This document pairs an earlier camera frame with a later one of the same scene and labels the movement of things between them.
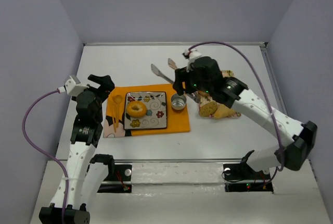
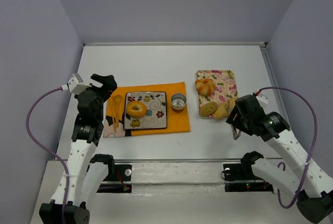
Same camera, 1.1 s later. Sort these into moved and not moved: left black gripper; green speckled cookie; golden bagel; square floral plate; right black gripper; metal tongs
Moved: right black gripper; metal tongs
Not moved: green speckled cookie; golden bagel; square floral plate; left black gripper
